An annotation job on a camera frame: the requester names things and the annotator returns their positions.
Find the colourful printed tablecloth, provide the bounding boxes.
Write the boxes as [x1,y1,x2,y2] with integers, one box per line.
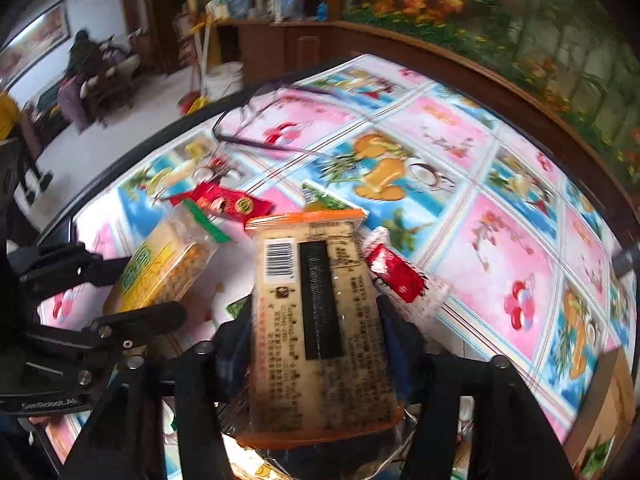
[70,55,639,442]

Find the red candy wrapper packet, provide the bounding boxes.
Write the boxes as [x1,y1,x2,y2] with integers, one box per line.
[167,182,274,224]

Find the orange-edged cracker pack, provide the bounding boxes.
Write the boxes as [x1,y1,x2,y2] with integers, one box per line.
[236,209,404,450]

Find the cardboard box tray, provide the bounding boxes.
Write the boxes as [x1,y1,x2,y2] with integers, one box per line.
[563,348,636,479]

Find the white bucket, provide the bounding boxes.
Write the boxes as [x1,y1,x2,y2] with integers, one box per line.
[203,62,243,101]

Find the seated person in background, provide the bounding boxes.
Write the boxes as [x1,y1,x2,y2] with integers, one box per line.
[64,28,106,84]

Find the flower garden mural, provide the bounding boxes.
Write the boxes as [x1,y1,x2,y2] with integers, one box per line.
[342,0,639,193]

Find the purple eyeglasses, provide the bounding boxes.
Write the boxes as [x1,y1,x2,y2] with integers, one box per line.
[212,80,332,155]

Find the green Weidan cracker pack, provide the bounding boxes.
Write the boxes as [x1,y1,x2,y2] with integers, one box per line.
[102,200,231,315]

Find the red white snack packet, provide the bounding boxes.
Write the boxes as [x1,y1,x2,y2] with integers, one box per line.
[362,226,450,325]

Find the framed wall painting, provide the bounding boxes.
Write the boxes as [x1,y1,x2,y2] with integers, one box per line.
[0,0,70,90]

